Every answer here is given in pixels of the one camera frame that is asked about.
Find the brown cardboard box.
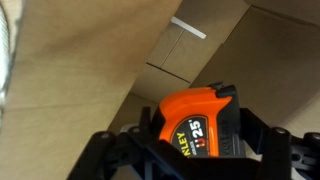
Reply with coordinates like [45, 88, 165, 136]
[0, 0, 320, 180]

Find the orange black measuring tape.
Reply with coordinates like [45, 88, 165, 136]
[151, 82, 248, 159]

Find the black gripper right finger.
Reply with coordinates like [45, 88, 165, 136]
[239, 107, 294, 180]

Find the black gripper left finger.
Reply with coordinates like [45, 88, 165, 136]
[66, 106, 158, 180]

